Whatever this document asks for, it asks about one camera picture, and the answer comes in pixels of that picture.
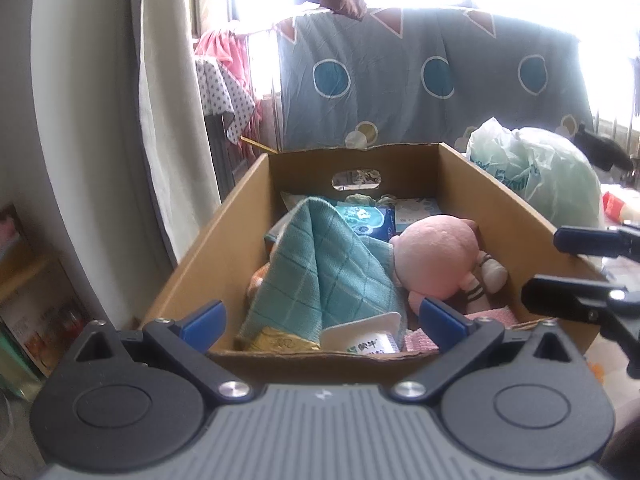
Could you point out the pink towel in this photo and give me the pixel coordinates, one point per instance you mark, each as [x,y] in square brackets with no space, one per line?
[417,342]

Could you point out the white paper cup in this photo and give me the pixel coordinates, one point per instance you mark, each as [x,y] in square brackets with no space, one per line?
[370,340]

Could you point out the clear bag with green cloth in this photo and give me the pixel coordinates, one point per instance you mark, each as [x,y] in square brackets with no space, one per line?
[360,199]

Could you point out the white polka dot cloth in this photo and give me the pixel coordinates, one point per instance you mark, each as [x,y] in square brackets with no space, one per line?
[220,90]

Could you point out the yellow snack packet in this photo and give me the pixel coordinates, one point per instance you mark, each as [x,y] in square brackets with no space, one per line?
[285,342]

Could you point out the brown cardboard box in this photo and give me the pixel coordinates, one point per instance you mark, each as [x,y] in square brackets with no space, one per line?
[225,260]

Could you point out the pink hanging garment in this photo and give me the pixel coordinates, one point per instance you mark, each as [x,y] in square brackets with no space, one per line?
[220,47]

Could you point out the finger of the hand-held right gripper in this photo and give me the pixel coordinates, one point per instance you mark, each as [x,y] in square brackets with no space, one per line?
[585,241]
[565,297]

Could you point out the blue wet wipes pack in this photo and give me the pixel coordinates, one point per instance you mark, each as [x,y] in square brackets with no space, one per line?
[370,220]

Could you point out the pale green plastic bag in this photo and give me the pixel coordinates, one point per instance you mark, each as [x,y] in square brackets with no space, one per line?
[550,175]

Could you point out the white wet wipes pack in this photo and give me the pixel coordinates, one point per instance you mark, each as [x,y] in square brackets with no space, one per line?
[417,210]

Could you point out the teal checked towel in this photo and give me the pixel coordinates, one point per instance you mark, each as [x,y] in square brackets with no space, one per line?
[320,270]

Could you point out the white curtain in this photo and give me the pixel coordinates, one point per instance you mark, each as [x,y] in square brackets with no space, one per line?
[170,110]

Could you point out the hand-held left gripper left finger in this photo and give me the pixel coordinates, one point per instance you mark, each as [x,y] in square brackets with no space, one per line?
[202,322]

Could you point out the open cardboard box with items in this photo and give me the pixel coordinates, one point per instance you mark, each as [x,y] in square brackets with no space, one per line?
[35,310]

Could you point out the blue blanket with circles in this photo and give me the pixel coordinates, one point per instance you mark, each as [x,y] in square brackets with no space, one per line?
[400,100]

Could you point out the pink plush toy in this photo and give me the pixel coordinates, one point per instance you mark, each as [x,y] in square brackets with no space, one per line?
[435,255]

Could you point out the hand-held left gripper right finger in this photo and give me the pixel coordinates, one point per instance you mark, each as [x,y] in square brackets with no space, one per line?
[442,325]

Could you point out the red packet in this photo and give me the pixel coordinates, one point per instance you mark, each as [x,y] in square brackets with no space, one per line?
[620,207]

